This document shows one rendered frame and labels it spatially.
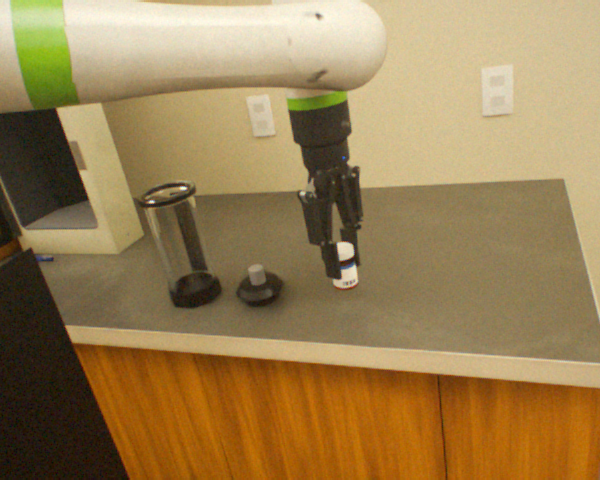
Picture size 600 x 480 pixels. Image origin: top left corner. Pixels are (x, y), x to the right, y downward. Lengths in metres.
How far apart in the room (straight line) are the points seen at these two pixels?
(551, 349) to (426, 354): 0.17
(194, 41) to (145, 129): 1.17
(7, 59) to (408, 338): 0.63
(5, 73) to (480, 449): 0.84
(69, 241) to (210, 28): 0.98
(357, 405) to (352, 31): 0.61
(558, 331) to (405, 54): 0.80
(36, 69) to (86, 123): 0.77
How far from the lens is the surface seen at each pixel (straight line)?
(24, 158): 1.60
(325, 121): 0.78
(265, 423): 1.07
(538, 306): 0.91
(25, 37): 0.59
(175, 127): 1.69
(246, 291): 0.97
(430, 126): 1.42
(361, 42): 0.64
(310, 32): 0.63
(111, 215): 1.38
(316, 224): 0.82
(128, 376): 1.18
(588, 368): 0.82
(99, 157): 1.37
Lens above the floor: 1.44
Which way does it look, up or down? 24 degrees down
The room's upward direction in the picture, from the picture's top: 11 degrees counter-clockwise
